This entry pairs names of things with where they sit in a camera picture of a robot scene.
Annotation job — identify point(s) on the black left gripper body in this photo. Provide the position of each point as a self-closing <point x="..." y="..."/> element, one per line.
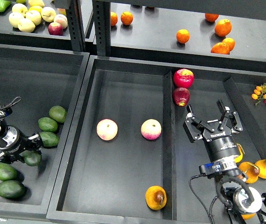
<point x="17" y="141"/>

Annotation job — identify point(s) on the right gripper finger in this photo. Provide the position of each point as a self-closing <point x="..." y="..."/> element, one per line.
<point x="229" y="119"/>
<point x="194" y="127"/>

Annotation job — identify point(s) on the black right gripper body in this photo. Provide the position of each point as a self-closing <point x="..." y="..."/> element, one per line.
<point x="220" y="144"/>

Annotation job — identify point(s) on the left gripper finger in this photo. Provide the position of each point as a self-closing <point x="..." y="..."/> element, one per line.
<point x="10" y="158"/>
<point x="35" y="142"/>

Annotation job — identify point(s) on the dark green avocado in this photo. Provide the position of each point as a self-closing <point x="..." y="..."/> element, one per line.
<point x="32" y="158"/>

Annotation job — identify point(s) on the yellow pear brown spot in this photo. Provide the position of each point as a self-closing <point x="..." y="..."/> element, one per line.
<point x="155" y="197"/>

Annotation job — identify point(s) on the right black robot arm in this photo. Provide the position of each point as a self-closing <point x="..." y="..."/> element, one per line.
<point x="232" y="191"/>

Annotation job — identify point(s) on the yellow pear under arm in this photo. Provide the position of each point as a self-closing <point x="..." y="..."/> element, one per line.
<point x="248" y="216"/>

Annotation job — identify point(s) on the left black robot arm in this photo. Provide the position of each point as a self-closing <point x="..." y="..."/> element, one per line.
<point x="6" y="110"/>

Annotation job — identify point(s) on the green avocado bottom left upper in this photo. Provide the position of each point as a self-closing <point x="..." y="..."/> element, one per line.
<point x="7" y="172"/>

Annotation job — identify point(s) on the green avocado middle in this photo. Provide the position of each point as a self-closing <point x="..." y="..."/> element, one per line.
<point x="48" y="124"/>

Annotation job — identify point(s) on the yellow pear upper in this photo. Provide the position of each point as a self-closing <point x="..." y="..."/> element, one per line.
<point x="241" y="154"/>

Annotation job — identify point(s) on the green avocado bottom left lower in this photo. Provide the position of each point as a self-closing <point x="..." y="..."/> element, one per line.
<point x="12" y="189"/>

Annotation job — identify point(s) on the green avocado top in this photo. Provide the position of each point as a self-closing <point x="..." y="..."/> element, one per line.
<point x="58" y="113"/>

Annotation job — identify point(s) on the yellow pear middle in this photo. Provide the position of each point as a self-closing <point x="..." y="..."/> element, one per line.
<point x="251" y="170"/>

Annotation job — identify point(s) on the pale yellow pear front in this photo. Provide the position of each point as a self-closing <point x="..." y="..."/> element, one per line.
<point x="26" y="25"/>

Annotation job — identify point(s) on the pale yellow pear left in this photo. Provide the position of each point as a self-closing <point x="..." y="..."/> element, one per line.
<point x="14" y="19"/>

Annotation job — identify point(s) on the pale yellow pear centre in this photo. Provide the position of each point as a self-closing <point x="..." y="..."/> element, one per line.
<point x="34" y="16"/>

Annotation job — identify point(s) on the pale yellow pear right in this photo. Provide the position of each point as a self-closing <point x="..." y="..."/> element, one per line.
<point x="48" y="14"/>

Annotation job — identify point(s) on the dark red apple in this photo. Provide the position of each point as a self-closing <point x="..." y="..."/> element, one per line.
<point x="181" y="96"/>

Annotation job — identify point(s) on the pale pink apple right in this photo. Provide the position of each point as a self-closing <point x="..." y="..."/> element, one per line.
<point x="151" y="129"/>

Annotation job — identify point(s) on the pale pink apple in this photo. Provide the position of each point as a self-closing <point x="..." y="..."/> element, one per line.
<point x="107" y="129"/>
<point x="151" y="129"/>

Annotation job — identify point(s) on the bright red apple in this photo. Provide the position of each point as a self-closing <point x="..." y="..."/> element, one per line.
<point x="183" y="78"/>

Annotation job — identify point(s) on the black left tray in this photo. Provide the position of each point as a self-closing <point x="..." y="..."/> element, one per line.
<point x="42" y="78"/>

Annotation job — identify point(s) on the black tray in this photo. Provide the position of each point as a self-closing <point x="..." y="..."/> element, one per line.
<point x="104" y="182"/>
<point x="42" y="78"/>

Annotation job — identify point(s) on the pale pink apple left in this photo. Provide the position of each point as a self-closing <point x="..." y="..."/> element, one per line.
<point x="107" y="129"/>

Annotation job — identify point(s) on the black centre tray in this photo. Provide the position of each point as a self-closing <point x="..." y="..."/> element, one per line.
<point x="104" y="182"/>

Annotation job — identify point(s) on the orange right front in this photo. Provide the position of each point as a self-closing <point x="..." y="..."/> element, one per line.
<point x="220" y="48"/>

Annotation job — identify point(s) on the orange right small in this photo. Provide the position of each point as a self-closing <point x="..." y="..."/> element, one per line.
<point x="230" y="42"/>

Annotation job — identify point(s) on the orange on shelf centre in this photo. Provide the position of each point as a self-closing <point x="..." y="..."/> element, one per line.
<point x="182" y="36"/>

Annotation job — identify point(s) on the large orange right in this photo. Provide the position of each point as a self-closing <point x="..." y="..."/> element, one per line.
<point x="223" y="28"/>

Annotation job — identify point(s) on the orange shelf top right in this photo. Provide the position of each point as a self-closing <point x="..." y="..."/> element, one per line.
<point x="211" y="17"/>

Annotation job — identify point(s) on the red apple on shelf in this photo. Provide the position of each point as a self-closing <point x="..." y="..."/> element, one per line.
<point x="55" y="28"/>

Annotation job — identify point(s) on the peach on shelf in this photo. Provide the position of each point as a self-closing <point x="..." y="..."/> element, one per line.
<point x="61" y="19"/>

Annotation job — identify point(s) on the black shelf post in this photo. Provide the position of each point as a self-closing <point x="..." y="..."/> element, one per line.
<point x="101" y="16"/>

